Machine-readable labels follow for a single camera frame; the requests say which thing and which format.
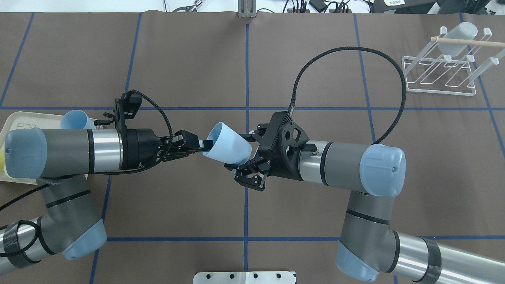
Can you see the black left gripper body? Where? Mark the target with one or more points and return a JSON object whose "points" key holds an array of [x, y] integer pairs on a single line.
{"points": [[143, 149]]}

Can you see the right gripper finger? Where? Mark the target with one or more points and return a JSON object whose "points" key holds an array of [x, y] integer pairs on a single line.
{"points": [[259, 135], [252, 174]]}

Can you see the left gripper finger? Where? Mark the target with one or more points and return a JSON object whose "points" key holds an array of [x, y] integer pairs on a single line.
{"points": [[182, 149], [186, 140]]}

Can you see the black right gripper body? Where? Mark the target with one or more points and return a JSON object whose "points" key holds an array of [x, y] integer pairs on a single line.
{"points": [[279, 167]]}

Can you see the light blue plastic cup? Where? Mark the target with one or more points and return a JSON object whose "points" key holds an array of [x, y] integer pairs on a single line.
{"points": [[228, 147]]}

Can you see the grey translucent plastic cup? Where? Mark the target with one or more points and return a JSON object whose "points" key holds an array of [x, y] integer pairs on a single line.
{"points": [[463, 31]]}

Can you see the yellow plastic cup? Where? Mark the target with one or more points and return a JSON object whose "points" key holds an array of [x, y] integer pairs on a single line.
{"points": [[2, 160]]}

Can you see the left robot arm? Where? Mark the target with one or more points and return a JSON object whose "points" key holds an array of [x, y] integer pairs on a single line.
{"points": [[59, 160]]}

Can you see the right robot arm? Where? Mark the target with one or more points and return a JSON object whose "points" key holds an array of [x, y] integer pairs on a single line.
{"points": [[374, 174]]}

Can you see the metal rod with stand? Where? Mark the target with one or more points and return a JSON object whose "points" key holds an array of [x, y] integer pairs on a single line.
{"points": [[189, 9]]}

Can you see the brown paper table mat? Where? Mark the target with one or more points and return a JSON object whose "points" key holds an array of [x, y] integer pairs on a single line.
{"points": [[187, 216]]}

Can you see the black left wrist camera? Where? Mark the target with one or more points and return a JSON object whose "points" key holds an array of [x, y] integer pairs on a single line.
{"points": [[125, 108]]}

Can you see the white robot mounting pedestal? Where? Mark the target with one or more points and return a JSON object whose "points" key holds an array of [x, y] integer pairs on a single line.
{"points": [[246, 277]]}

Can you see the aluminium frame post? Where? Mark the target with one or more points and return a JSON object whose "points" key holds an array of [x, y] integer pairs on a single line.
{"points": [[247, 9]]}

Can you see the white wire cup rack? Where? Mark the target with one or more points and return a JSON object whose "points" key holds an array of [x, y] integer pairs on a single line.
{"points": [[430, 71]]}

